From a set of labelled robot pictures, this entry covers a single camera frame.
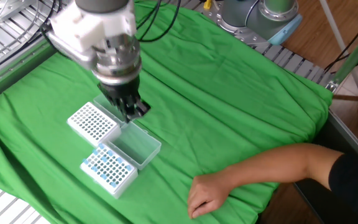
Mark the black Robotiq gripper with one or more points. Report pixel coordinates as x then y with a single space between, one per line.
120 91

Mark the white pipette tip rack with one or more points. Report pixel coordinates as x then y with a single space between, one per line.
107 168
89 121

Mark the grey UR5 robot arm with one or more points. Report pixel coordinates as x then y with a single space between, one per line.
238 12

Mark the person's bare forearm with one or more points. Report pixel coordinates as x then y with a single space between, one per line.
275 161

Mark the person's hand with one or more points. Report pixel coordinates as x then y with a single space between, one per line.
207 193

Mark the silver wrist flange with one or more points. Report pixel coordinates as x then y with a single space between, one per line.
120 65

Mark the green table cloth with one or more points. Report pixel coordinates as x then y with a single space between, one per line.
213 93

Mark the small yellow object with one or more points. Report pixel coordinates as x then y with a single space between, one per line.
207 3

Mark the silver metal plate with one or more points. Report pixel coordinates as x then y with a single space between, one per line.
8 7

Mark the thin white pole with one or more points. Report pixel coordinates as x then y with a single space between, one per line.
337 34

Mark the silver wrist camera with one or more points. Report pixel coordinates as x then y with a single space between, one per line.
70 51

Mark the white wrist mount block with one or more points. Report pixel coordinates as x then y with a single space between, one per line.
73 28

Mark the grey aluminium frame rail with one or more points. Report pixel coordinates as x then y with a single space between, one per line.
11 74

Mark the aluminium table edge rail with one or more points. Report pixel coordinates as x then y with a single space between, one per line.
350 135

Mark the aluminium corner post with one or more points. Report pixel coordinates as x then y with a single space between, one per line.
356 53

